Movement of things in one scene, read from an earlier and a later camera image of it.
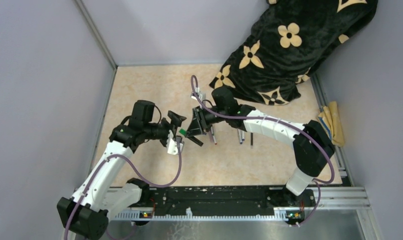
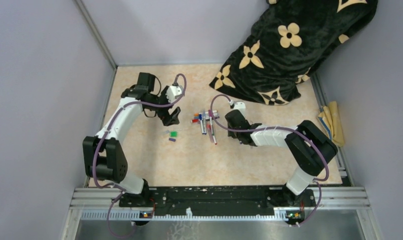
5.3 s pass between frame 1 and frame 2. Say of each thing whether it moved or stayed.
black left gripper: moved
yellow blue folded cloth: stayed
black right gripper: moved
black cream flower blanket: stayed
